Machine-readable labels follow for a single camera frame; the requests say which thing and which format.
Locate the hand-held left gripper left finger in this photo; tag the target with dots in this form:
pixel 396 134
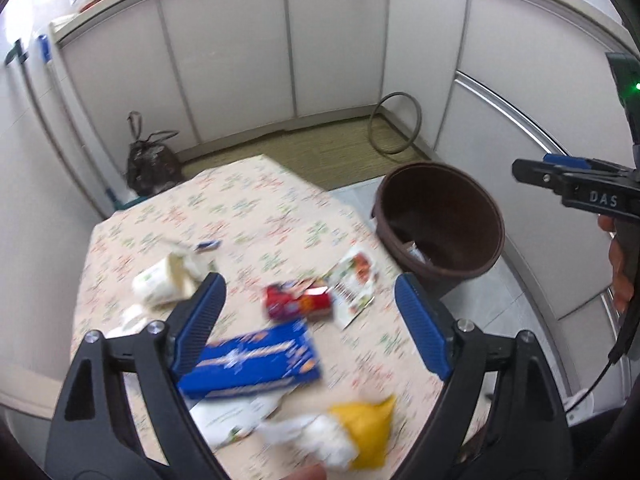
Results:
pixel 202 320

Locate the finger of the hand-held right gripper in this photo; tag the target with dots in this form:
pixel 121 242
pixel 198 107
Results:
pixel 565 161
pixel 595 195

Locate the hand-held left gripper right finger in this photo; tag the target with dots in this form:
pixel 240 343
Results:
pixel 420 325

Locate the white paper cup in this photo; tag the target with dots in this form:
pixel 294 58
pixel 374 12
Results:
pixel 160 280

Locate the blue cardboard box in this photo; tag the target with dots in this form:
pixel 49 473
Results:
pixel 260 360

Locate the small blue white wrapper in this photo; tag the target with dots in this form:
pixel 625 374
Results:
pixel 207 245

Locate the red can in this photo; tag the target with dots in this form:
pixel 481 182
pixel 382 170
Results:
pixel 295 302

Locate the yellow packet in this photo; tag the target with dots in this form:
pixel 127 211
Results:
pixel 367 425

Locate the brown round bin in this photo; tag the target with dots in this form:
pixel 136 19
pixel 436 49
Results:
pixel 440 195

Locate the white plastic bottle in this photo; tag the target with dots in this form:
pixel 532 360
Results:
pixel 320 435

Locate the person's right hand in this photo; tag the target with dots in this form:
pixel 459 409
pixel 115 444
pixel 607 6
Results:
pixel 619 280

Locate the crumpled white tissue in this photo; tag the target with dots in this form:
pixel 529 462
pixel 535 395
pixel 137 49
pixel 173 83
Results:
pixel 130 317

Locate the crumpled tomato-print snack wrapper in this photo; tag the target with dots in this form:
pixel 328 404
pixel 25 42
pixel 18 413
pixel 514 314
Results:
pixel 352 280

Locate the white paper leaflet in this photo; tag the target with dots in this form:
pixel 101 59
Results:
pixel 225 420

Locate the table with floral tablecloth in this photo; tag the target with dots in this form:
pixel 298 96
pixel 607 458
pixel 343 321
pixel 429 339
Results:
pixel 250 210

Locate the black garbage bag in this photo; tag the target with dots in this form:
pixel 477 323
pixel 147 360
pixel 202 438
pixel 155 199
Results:
pixel 150 165

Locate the woven straw floor mat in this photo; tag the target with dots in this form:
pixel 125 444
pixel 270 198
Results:
pixel 350 145
pixel 235 150

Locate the white kitchen cabinets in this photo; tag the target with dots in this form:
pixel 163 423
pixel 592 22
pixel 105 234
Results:
pixel 225 60

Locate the red bowl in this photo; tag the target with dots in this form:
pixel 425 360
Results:
pixel 97 2

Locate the white cabinet with silver rail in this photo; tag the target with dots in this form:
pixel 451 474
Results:
pixel 525 60

